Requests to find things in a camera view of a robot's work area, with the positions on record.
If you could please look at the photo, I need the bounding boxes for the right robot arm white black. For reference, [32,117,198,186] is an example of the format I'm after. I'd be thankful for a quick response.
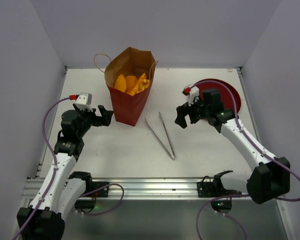
[175,86,290,204]

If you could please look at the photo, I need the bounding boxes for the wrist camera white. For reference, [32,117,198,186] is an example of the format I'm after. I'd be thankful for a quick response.
[74,92,93,112]
[182,85,200,106]

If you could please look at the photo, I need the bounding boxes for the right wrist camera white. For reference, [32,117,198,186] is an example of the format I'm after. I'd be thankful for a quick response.
[182,85,200,106]

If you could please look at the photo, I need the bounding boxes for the red paper bag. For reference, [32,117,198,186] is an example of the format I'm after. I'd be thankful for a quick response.
[93,47,158,127]

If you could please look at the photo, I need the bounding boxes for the red round tray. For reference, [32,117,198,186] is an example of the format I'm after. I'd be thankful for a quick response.
[195,78,241,113]

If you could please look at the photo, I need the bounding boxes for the metal tongs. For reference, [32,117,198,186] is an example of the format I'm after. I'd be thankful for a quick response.
[144,112,176,160]

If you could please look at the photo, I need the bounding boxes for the aluminium rail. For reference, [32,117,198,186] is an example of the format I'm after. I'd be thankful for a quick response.
[21,177,285,201]

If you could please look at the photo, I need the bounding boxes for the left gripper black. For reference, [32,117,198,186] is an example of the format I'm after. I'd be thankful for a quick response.
[73,102,113,138]

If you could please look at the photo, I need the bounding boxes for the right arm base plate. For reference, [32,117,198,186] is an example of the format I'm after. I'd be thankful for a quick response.
[196,170,242,198]

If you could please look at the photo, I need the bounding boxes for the long orange bread loaf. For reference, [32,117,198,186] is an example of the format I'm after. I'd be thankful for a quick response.
[114,74,127,93]

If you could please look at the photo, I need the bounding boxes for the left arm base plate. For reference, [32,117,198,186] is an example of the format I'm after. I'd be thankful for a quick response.
[80,181,109,198]

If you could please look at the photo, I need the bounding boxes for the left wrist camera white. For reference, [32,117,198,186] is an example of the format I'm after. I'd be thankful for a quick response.
[74,92,93,112]

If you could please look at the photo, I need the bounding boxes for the fake croissant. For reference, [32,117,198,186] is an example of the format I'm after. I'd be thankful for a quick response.
[136,73,150,93]

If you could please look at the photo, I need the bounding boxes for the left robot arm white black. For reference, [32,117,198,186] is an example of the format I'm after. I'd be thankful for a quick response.
[17,103,113,240]

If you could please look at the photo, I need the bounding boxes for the braided fake bread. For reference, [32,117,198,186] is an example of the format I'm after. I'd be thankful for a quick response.
[125,75,137,96]

